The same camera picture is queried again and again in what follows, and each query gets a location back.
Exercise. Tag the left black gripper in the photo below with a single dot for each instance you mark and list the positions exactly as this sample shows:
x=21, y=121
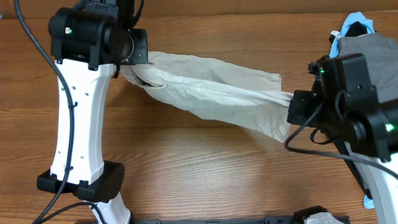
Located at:
x=140, y=56

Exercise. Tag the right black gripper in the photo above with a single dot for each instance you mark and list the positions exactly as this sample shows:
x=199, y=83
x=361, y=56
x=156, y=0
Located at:
x=302, y=101

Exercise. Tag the beige shorts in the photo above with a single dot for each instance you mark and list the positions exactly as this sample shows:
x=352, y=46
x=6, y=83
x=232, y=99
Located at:
x=216, y=90

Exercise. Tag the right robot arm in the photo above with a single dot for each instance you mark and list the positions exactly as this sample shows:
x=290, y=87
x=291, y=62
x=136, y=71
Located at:
x=343, y=104

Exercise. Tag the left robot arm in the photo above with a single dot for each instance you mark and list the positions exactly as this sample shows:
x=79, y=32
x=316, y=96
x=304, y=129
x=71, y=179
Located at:
x=90, y=43

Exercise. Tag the grey shorts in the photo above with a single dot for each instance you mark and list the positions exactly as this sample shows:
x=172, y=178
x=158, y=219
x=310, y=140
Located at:
x=381, y=57

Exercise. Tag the black garment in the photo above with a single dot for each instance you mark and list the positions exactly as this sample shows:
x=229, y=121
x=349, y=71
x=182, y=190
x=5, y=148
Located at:
x=352, y=29

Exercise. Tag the light blue garment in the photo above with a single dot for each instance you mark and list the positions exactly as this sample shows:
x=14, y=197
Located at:
x=357, y=16

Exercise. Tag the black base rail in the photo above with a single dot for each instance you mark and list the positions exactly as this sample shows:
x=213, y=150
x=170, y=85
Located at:
x=265, y=220

